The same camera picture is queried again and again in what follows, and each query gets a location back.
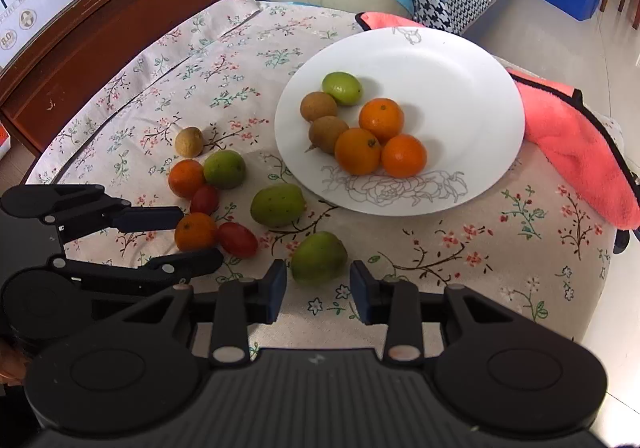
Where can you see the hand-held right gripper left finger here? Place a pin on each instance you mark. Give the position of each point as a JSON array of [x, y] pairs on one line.
[[274, 290]]

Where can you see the white plate with flower print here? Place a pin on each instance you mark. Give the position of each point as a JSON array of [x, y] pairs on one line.
[[450, 78]]

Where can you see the orange and white box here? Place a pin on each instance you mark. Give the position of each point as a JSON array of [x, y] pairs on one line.
[[4, 138]]

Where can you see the orange mandarin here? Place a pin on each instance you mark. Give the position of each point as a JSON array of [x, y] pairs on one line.
[[357, 151], [381, 120], [404, 155], [195, 231], [186, 178]]

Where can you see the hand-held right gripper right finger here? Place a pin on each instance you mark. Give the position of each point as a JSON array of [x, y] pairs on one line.
[[362, 293]]

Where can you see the person's left hand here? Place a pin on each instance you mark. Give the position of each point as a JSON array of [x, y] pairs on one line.
[[10, 365]]

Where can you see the red cherry tomato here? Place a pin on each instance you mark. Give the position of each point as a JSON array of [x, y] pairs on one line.
[[204, 199], [237, 239]]

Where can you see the brown wooden headboard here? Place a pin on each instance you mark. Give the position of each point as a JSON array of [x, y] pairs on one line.
[[100, 53]]

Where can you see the green jujube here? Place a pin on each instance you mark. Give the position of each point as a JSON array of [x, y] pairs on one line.
[[341, 88], [277, 205], [318, 258], [224, 169]]

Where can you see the pink towel with black trim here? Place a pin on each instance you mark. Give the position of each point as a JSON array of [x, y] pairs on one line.
[[575, 153]]

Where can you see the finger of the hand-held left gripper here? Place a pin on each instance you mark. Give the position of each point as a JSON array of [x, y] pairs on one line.
[[150, 219], [195, 260]]

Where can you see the floral tablecloth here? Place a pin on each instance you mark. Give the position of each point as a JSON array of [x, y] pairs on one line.
[[450, 253]]

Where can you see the brown longan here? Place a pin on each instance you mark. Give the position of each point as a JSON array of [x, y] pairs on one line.
[[189, 141], [328, 134], [318, 106]]

